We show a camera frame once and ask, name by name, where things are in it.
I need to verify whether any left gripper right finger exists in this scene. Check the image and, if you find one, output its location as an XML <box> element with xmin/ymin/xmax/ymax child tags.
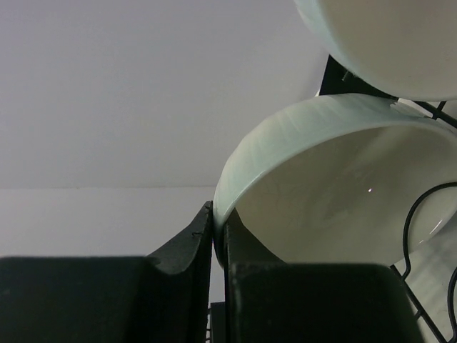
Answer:
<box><xmin>224</xmin><ymin>213</ymin><xmax>423</xmax><ymax>342</ymax></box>

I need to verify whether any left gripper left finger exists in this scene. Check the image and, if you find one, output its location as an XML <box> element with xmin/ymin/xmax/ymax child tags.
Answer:
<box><xmin>1</xmin><ymin>202</ymin><xmax>213</xmax><ymax>342</ymax></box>

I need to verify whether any white bowl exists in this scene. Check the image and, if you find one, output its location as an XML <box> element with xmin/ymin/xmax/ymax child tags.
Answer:
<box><xmin>213</xmin><ymin>94</ymin><xmax>456</xmax><ymax>265</ymax></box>
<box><xmin>296</xmin><ymin>1</ymin><xmax>456</xmax><ymax>101</ymax></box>

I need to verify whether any black wire dish rack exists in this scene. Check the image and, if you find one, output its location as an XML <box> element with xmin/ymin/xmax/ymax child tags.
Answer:
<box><xmin>215</xmin><ymin>59</ymin><xmax>456</xmax><ymax>342</ymax></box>

